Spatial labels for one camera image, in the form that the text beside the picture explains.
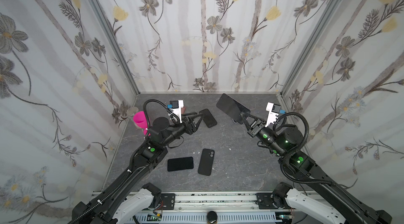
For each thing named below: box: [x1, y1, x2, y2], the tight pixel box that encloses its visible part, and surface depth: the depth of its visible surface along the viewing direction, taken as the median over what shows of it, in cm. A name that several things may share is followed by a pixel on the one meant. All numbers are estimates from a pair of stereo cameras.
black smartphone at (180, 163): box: [167, 156, 194, 172], surface depth 88 cm
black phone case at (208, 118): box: [198, 108, 218, 128], surface depth 107 cm
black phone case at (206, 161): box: [197, 148, 216, 177], surface depth 90 cm
